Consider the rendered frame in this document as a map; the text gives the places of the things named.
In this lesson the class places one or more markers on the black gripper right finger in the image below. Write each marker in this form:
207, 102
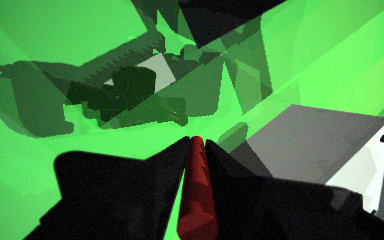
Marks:
241, 197

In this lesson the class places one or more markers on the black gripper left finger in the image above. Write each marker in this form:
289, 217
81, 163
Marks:
153, 183

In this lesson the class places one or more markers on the red peg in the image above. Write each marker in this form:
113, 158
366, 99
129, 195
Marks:
196, 217

